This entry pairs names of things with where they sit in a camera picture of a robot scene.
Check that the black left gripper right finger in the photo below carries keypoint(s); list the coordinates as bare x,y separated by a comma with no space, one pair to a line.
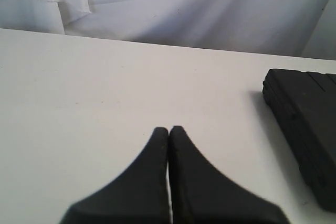
200,193

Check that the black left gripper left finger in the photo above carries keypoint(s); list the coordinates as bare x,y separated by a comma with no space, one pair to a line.
138,195

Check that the black plastic tool case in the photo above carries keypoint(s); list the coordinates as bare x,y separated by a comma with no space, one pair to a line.
303,104

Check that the white backdrop curtain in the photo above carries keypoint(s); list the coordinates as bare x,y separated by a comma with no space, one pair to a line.
303,28

